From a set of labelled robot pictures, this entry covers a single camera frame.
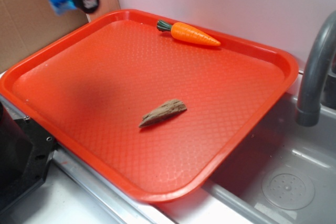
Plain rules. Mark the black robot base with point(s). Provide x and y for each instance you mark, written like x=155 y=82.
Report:
x=26 y=151

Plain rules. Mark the red plastic tray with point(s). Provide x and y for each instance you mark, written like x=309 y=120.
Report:
x=91 y=89

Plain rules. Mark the blue sponge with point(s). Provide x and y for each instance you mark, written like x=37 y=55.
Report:
x=62 y=6

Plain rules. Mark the grey plastic sink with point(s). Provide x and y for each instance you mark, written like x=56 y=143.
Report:
x=280 y=173

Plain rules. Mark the brown cardboard panel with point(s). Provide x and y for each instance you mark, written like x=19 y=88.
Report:
x=29 y=25

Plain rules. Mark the orange toy carrot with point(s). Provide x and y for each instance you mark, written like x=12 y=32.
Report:
x=187 y=33

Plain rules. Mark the brown wood piece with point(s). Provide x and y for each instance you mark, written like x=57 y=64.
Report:
x=164 y=112

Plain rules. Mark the grey faucet spout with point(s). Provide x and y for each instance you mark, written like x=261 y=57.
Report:
x=318 y=81

